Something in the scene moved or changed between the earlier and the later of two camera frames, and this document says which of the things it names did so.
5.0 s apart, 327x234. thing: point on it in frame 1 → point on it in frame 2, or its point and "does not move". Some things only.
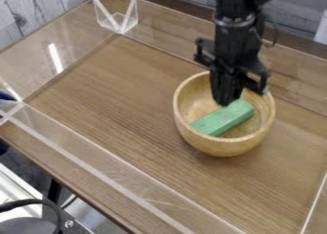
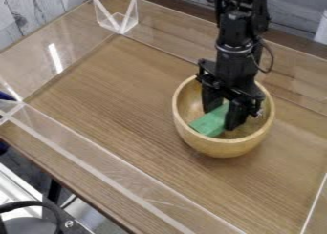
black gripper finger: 224,83 → 212,98
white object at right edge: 320,31 does not move
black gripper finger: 235,85 → 236,115
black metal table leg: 55,190 does not move
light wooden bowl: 194,102 does not move
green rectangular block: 223,117 does not move
